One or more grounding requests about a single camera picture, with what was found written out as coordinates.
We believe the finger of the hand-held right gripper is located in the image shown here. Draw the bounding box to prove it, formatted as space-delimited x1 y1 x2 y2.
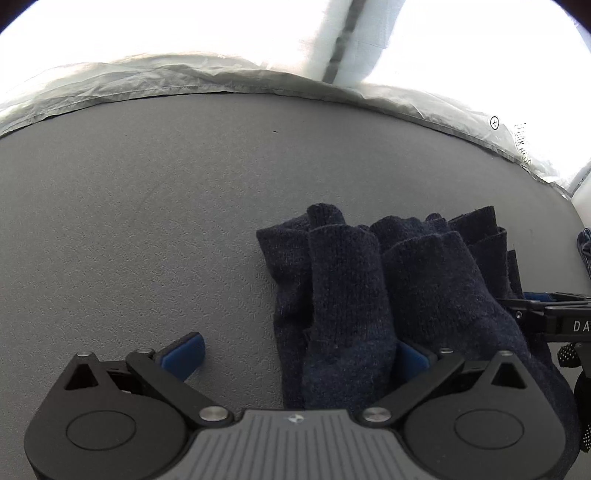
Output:
523 291 591 307
497 298 555 344

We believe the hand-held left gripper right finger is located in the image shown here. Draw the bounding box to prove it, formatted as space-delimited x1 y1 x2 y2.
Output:
361 342 540 424

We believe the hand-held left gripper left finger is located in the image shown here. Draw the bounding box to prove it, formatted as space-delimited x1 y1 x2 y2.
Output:
62 331 235 424

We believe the navy knit sweater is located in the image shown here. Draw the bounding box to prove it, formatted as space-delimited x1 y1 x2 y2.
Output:
256 203 583 480

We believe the blue striped cloth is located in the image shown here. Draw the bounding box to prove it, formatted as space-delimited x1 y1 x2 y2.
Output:
575 227 591 280

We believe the grey textured mat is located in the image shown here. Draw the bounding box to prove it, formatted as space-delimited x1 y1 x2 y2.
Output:
0 90 591 416

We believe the white translucent printed curtain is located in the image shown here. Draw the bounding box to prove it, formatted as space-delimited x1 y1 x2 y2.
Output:
0 0 591 195

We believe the grey window frame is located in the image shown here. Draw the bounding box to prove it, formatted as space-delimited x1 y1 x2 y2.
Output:
323 0 370 85

